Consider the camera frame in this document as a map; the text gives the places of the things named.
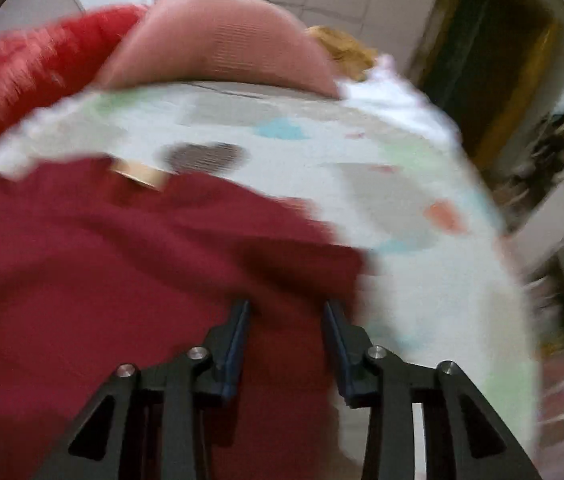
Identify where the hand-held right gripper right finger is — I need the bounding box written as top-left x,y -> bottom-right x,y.
323,300 -> 545,480

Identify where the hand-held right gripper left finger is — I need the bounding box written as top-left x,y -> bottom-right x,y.
32,300 -> 253,480

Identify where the dark red garment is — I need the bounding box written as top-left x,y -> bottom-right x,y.
0,157 -> 370,480

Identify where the heart-print quilt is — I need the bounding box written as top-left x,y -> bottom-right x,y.
0,80 -> 537,480

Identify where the white shelf unit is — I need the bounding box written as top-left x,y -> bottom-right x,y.
506,180 -> 564,361

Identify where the white fluffy blanket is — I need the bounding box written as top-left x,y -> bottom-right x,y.
339,55 -> 463,147

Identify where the shoe rack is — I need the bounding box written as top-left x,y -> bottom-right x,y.
529,112 -> 564,188

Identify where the yellow cloth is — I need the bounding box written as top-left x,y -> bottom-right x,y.
304,25 -> 379,82

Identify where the pink pillow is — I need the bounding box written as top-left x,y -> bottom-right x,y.
97,0 -> 340,98

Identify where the red floral duvet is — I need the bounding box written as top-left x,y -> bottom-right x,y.
0,4 -> 150,166

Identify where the dark door with yellow frame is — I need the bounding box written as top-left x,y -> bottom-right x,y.
412,0 -> 564,171

